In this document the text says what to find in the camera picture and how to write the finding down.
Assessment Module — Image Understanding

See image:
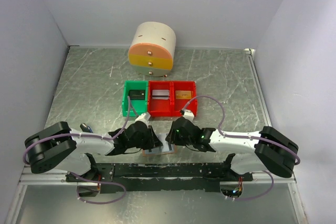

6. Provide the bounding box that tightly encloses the tan leather card holder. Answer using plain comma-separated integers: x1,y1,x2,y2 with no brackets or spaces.
142,133,177,157

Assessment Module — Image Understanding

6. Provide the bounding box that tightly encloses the silver VIP card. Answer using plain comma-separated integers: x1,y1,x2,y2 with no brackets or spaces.
151,89,170,100

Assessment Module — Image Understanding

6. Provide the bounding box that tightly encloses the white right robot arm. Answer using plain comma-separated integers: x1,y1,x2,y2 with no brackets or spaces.
165,117,300,181

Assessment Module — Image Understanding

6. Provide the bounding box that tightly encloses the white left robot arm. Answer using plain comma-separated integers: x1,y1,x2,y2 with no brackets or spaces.
23,121,163,182

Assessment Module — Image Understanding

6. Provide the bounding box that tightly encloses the gold credit card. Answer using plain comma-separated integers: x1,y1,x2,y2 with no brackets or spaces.
175,90,193,100

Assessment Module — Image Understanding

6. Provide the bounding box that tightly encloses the black credit card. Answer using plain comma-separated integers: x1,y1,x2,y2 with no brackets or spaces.
128,90,146,100

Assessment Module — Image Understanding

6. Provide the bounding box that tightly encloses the right red plastic bin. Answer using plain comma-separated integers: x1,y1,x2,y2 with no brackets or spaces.
171,81,196,116

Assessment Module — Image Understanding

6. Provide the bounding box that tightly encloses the red plastic bin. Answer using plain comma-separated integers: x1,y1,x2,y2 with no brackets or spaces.
148,81,172,117
171,81,196,116

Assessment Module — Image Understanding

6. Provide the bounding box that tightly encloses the green plastic bin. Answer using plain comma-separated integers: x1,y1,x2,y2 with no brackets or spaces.
122,81,149,116

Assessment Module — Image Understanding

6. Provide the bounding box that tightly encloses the middle red plastic bin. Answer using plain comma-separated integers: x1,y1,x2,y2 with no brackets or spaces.
148,81,172,117

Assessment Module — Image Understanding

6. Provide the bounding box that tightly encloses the blue black lighter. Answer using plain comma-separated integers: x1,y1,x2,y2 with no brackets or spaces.
80,123,93,133

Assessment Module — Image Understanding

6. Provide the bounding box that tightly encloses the round cream drawer cabinet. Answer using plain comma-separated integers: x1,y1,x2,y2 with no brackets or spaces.
128,22,176,77

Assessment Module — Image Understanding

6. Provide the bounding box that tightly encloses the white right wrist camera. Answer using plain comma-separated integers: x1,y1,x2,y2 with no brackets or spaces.
180,109,195,121

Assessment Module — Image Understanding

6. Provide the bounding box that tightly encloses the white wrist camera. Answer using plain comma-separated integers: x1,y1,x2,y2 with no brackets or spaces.
180,109,195,121
135,112,151,124

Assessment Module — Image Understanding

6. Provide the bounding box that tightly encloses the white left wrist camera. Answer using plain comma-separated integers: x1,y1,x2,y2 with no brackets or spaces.
135,112,151,124

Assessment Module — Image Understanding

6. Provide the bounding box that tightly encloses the aluminium frame rail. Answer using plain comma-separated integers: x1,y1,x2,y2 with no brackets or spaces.
19,166,297,185

